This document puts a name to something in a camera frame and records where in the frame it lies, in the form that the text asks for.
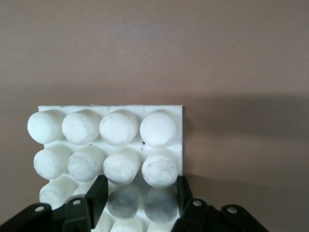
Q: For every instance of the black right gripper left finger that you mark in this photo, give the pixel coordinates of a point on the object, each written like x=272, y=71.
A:
x=96, y=198

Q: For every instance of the white studded base plate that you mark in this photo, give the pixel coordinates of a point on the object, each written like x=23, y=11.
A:
x=120, y=130

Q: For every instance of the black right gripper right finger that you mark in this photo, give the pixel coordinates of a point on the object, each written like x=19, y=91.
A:
x=184, y=205

